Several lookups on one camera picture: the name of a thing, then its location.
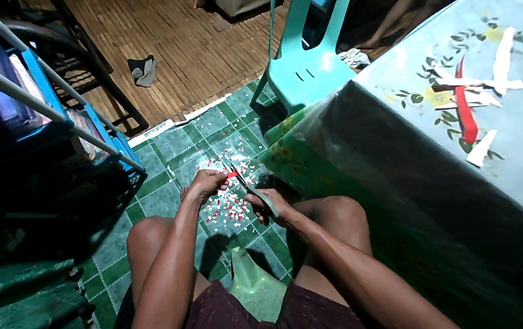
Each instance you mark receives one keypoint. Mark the person's right hand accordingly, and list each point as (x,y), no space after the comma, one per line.
(274,201)

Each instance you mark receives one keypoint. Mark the person's left hand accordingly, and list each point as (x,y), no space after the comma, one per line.
(203,183)

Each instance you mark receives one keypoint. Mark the person's right thumb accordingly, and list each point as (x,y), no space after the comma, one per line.
(253,199)

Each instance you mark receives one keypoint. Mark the person's left thumb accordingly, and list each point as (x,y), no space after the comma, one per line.
(220,175)

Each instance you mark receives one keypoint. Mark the person's left fingers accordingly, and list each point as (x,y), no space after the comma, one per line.
(222,184)

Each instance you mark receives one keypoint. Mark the person's right fingers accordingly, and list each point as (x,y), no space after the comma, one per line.
(261,216)

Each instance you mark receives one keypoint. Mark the short red paper strip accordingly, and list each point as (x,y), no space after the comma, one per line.
(232,175)

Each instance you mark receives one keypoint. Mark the person's left forearm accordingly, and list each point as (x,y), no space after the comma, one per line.
(170,274)

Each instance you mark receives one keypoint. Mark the person's right forearm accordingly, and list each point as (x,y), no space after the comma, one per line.
(353,256)

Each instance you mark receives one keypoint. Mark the scattered red and white paper bits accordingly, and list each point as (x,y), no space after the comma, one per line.
(235,210)

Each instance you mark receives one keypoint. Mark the light green plastic seat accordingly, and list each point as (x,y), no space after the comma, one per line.
(254,288)

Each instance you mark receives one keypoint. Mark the person's legs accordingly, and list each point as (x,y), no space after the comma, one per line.
(346,219)

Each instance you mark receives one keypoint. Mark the black and grey cloth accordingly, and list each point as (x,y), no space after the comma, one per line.
(143,72)

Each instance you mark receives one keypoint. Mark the turquoise plastic chair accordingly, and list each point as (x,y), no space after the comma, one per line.
(307,77)

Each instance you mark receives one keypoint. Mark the floral plastic tablecloth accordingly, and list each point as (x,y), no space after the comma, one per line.
(394,128)

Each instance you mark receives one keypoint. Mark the dark bamboo chair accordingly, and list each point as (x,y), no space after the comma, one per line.
(88,73)

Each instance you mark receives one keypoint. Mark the beige box-like object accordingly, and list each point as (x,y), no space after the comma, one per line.
(238,7)

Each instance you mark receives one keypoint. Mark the table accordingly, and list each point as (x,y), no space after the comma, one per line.
(430,192)

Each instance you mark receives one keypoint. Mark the white patterned cloth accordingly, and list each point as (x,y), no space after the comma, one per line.
(354,58)

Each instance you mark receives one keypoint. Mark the blue and white shelf rack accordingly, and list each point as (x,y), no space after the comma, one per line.
(37,68)

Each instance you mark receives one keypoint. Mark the long curved red strip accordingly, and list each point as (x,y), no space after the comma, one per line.
(466,116)

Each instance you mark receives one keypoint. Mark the green crumpled plastic sheet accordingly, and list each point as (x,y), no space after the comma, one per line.
(23,297)

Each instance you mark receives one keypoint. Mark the short white paper piece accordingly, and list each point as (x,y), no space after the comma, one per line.
(482,148)

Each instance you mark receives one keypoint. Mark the long thin white paper strip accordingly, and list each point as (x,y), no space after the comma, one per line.
(453,82)

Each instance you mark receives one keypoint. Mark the jagged white paper scrap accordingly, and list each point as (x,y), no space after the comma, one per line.
(476,98)

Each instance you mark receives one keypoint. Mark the long wide white paper strip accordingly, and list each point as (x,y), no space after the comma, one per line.
(501,64)

